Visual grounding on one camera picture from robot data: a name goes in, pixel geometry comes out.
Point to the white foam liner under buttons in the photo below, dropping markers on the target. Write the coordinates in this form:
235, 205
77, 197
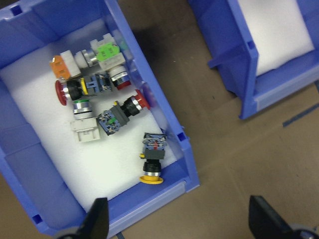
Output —
112, 159

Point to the yellow mushroom push button switch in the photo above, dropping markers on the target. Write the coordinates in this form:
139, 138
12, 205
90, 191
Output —
153, 154

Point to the green head white switch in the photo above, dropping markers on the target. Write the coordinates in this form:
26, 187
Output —
84, 127

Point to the white switch green contact block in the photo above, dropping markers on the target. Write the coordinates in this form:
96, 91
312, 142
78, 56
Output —
109, 53

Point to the white switch orange contact block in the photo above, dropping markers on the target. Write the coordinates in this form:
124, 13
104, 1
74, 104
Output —
67, 64

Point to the blue bin with battery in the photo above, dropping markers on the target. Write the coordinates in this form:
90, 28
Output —
239, 74

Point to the blue bin with push buttons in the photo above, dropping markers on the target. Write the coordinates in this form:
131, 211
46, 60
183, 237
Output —
15, 154

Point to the red head black switch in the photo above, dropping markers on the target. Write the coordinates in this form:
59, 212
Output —
114, 122

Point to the red mushroom switch blue block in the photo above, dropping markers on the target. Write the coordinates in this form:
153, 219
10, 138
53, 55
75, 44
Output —
74, 89

